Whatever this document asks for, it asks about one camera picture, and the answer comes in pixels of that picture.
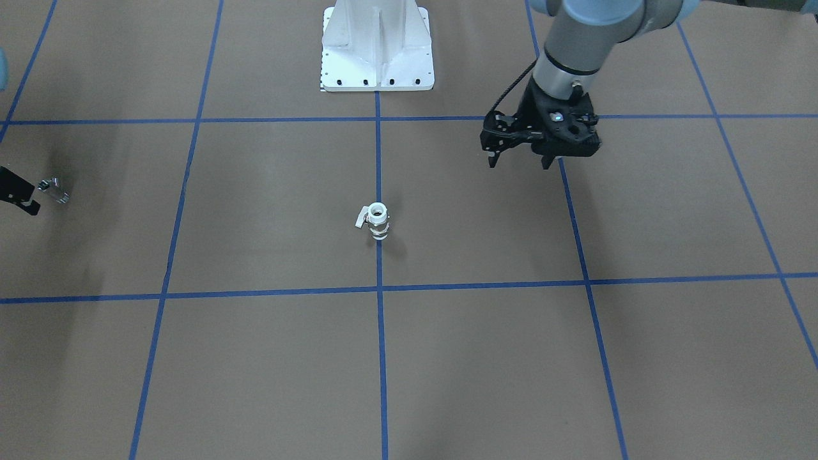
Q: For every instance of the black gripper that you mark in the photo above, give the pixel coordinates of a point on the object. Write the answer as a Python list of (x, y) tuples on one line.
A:
[(530, 115)]

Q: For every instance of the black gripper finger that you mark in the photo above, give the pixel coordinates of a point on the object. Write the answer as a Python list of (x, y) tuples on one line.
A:
[(15, 190)]

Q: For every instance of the chrome metal pipe fitting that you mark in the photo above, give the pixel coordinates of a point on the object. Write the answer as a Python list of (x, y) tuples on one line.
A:
[(51, 187)]

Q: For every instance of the white PPR valve with handle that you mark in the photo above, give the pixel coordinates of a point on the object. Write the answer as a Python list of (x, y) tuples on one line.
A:
[(375, 217)]

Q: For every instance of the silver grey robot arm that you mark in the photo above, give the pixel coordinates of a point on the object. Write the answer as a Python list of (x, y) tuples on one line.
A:
[(584, 33)]

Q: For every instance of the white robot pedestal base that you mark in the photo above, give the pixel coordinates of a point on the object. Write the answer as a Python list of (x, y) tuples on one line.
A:
[(376, 46)]

